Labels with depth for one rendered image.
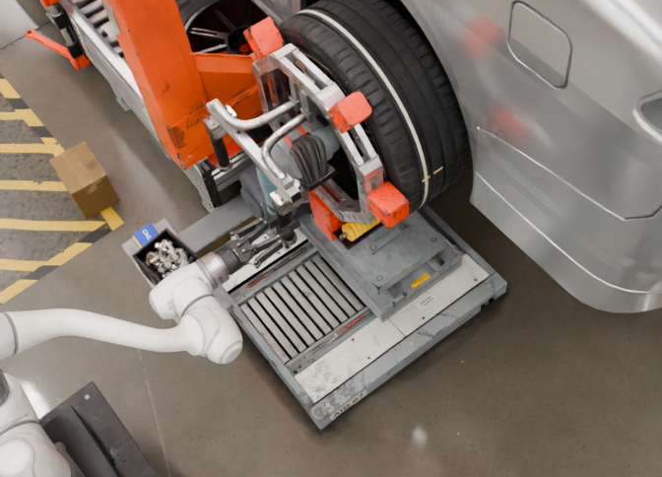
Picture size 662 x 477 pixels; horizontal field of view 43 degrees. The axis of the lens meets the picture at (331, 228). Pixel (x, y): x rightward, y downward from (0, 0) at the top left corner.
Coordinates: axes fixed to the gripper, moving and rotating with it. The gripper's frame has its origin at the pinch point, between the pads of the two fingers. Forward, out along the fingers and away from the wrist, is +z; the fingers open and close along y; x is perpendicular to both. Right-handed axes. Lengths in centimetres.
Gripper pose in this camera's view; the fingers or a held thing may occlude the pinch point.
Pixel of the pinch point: (285, 223)
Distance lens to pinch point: 228.1
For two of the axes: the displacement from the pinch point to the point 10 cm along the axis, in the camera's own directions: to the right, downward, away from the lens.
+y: 5.9, 6.4, -5.0
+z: 8.0, -5.3, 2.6
